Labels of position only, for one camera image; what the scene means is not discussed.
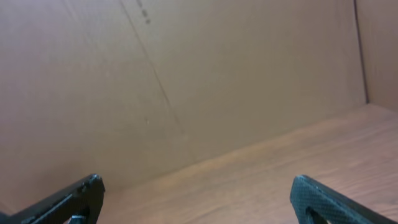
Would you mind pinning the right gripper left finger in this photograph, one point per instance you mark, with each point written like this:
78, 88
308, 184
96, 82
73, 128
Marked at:
80, 202

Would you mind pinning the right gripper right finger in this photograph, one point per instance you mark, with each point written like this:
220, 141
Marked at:
314, 202

